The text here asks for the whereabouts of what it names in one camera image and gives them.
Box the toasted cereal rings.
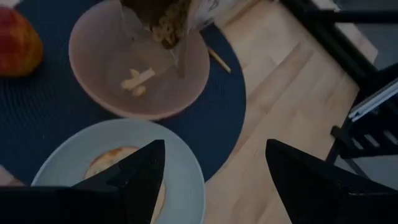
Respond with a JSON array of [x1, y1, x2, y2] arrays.
[[120, 0, 190, 97]]

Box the black aluminium rig frame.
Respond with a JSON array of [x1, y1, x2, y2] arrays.
[[278, 0, 398, 164]]

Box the Pumpkin O's cereal box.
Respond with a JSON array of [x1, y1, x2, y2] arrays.
[[119, 0, 240, 80]]

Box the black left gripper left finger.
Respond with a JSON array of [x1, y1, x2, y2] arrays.
[[72, 139, 165, 224]]

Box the gold spoon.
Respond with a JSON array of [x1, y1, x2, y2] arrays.
[[207, 47, 232, 75]]

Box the red apple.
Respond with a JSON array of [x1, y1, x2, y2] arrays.
[[0, 6, 45, 78]]

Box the dark blue round placemat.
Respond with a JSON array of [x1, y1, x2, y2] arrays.
[[0, 0, 248, 185]]

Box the pale grey round plate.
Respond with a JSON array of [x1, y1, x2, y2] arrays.
[[30, 118, 207, 224]]

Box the pink translucent bowl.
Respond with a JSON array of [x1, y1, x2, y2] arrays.
[[68, 0, 211, 121]]

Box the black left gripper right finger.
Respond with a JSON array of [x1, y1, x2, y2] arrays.
[[266, 139, 398, 224]]

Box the toasted bagel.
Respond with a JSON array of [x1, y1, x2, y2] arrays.
[[83, 146, 167, 224]]

